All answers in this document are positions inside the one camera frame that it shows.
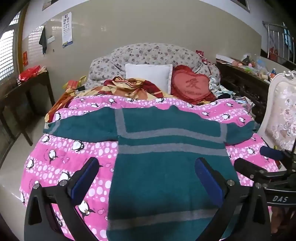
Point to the red yellow gift bag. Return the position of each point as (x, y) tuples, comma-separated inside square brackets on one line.
[(72, 83)]

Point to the red patterned cloth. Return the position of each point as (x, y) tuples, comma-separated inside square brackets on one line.
[(202, 55)]

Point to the clutter of bottles and toys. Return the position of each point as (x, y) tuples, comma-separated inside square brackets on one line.
[(256, 66)]

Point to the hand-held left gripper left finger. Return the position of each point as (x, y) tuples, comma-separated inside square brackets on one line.
[(85, 179)]

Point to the dark hanging cloth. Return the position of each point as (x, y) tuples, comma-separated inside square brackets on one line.
[(43, 40)]

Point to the red yellow checkered blanket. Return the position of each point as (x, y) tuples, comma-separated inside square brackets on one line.
[(129, 84)]

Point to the red wall paper slip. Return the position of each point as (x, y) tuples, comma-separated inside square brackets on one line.
[(25, 58)]

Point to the red plastic bag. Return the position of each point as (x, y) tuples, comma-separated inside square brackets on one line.
[(29, 73)]

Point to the white paper sheet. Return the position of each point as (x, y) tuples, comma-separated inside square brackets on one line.
[(225, 58)]

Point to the window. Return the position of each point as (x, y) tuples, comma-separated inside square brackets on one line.
[(8, 51)]

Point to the white pillow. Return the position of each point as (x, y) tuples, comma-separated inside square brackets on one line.
[(148, 74)]

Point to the framed wall picture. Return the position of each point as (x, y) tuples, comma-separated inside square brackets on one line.
[(244, 5)]

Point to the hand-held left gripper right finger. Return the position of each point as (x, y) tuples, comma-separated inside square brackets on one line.
[(208, 180)]

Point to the eye chart poster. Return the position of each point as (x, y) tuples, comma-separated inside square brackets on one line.
[(67, 30)]

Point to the dark carved wooden cabinet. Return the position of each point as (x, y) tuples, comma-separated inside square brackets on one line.
[(242, 85)]

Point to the grey floral quilt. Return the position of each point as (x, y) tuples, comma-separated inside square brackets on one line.
[(143, 53)]

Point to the white wall switch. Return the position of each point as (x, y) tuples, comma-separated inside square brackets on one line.
[(51, 39)]

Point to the metal railing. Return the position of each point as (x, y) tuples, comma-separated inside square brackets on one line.
[(275, 39)]

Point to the red heart-shaped cushion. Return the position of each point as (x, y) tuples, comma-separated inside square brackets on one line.
[(192, 85)]

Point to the small black box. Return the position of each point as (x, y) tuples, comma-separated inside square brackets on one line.
[(81, 88)]

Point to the person's right hand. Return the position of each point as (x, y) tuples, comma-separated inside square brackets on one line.
[(278, 217)]

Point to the pile of mixed clothes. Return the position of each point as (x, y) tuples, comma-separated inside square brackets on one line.
[(222, 91)]

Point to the pink penguin print blanket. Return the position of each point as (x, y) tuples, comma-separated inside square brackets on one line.
[(69, 148)]

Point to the teal grey-striped sweater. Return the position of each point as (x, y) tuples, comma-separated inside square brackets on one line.
[(161, 176)]

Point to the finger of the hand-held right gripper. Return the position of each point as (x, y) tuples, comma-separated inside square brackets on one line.
[(271, 153), (249, 168)]

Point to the dark wooden side table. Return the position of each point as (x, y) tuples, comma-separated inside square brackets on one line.
[(25, 92)]

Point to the white ornate floral chair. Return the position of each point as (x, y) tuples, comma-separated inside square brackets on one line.
[(282, 115)]

